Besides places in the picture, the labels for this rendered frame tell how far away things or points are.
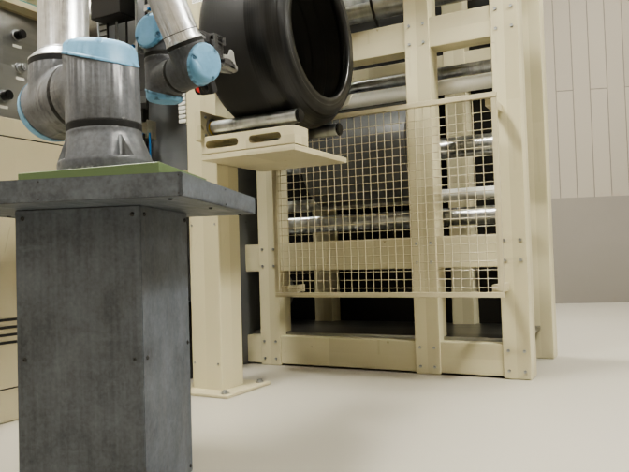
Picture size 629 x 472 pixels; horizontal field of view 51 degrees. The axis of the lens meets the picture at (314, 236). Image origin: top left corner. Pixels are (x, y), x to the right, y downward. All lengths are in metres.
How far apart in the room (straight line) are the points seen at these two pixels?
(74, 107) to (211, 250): 1.05
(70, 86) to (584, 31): 5.41
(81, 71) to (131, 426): 0.68
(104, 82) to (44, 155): 0.90
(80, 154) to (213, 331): 1.13
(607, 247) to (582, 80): 1.45
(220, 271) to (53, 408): 1.08
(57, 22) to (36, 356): 0.72
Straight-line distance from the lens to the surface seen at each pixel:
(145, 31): 1.76
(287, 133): 2.06
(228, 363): 2.36
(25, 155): 2.22
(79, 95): 1.39
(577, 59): 6.31
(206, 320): 2.35
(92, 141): 1.35
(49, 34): 1.61
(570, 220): 6.07
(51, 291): 1.33
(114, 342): 1.28
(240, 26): 2.10
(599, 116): 6.24
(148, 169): 1.28
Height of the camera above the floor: 0.45
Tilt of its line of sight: 2 degrees up
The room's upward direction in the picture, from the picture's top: 2 degrees counter-clockwise
